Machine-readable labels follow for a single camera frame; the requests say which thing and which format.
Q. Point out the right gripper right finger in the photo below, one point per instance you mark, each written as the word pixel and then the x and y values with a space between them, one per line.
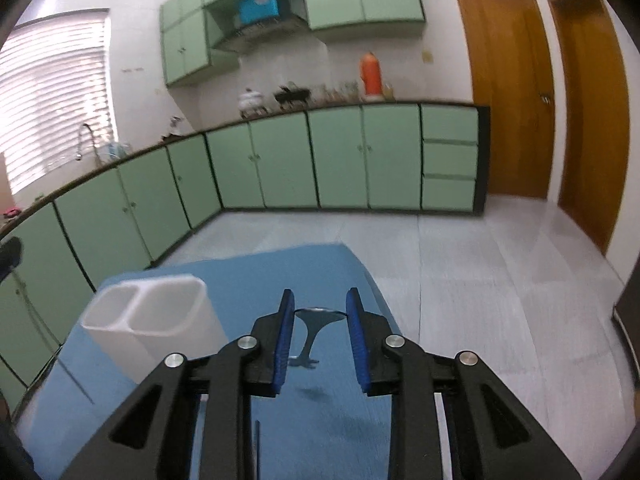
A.
pixel 451 417

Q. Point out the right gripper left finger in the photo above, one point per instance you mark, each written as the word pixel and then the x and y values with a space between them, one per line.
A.
pixel 183 403

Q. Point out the black chopstick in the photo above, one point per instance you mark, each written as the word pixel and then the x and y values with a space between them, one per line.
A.
pixel 256 449

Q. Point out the silver spoon decorated handle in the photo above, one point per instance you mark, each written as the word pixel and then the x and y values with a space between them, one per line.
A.
pixel 315 320

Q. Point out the chrome kitchen faucet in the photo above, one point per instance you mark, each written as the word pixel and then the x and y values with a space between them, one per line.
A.
pixel 86 143

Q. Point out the green lower kitchen cabinets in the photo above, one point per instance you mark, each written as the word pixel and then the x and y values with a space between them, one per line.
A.
pixel 408 155

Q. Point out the green kitchen cabinets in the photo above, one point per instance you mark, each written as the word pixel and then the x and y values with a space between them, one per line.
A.
pixel 408 155
pixel 189 28

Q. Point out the green upper kitchen cabinets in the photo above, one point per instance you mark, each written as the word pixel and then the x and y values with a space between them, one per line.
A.
pixel 189 28

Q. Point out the red cloth on counter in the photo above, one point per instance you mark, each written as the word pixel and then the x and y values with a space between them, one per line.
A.
pixel 11 213

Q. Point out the white plastic utensil holder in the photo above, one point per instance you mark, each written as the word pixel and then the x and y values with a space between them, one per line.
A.
pixel 137 323

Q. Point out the white window blinds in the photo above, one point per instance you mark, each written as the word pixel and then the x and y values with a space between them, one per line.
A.
pixel 55 75

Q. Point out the blue table cloth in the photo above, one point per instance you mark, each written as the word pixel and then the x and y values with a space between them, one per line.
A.
pixel 320 426

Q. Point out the dark appliance at right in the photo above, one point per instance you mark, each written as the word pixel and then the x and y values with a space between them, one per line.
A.
pixel 627 311

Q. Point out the white cooking pot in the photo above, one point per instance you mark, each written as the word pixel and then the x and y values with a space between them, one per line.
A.
pixel 250 102

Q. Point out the black range hood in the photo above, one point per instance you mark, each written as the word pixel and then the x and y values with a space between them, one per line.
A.
pixel 247 38

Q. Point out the black wok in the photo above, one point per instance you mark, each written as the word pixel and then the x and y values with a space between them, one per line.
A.
pixel 292 97

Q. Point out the wooden door right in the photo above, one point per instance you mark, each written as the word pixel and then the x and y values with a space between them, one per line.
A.
pixel 597 117

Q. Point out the wooden door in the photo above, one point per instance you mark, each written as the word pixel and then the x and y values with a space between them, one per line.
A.
pixel 597 117
pixel 512 74

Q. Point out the blue box on hood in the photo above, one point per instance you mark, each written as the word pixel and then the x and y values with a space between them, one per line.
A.
pixel 252 11

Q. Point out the wooden door left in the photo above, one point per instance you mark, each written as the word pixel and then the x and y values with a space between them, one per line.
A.
pixel 512 74

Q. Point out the orange thermos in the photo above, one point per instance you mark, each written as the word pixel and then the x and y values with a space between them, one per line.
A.
pixel 370 74

